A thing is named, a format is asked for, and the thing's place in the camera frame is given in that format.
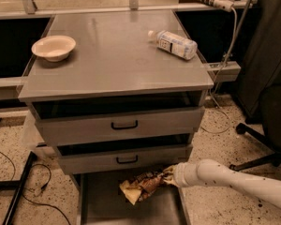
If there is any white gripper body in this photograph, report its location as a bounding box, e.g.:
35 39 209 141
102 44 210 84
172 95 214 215
173 162 200 188

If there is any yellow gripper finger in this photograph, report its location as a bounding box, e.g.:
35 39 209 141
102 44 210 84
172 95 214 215
163 164 177 175
163 177 178 187

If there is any brown chip bag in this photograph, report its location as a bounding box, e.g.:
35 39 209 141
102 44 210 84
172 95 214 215
119 171 172 205

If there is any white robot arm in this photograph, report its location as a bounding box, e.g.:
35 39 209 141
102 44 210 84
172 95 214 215
163 159 281 211

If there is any grey top drawer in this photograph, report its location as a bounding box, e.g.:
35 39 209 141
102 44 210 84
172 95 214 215
36 107 204 146

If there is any grey open bottom drawer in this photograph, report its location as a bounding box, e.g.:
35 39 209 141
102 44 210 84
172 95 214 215
77 166 191 225

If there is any grey drawer cabinet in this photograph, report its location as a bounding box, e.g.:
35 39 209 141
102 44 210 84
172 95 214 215
18 8 214 176

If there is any grey middle drawer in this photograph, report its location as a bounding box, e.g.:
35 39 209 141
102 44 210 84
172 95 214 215
58 143 192 174

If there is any black office chair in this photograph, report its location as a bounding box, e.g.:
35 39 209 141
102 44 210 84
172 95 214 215
229 85 281 172

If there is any clear plastic water bottle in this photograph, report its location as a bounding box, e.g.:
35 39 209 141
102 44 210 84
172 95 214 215
148 30 198 61

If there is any white paper bowl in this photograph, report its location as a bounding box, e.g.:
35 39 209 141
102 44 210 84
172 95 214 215
31 36 76 62

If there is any black metal floor frame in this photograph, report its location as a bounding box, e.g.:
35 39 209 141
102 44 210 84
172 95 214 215
0 152 37 225

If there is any black floor cable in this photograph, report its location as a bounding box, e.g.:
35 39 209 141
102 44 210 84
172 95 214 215
0 145 72 225

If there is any grey cable to strip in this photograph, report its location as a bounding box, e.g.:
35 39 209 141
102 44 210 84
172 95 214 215
200 7 239 135

